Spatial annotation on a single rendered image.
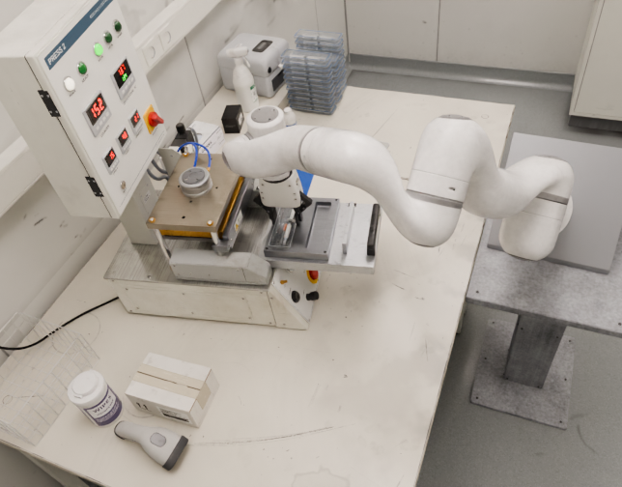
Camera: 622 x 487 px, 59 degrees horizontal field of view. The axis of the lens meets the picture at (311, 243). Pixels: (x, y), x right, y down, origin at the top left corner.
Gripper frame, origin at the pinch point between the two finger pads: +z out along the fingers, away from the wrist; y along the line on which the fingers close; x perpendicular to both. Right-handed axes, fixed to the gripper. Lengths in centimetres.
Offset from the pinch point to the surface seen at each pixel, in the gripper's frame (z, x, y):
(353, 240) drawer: 4.5, 2.6, -17.5
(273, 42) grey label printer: 5, -100, 28
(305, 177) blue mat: 26, -45, 7
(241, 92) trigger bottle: 13, -77, 36
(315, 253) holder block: 2.0, 10.0, -9.3
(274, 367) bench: 26.5, 29.0, 0.8
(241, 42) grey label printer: 5, -100, 41
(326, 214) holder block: 3.5, -5.3, -9.5
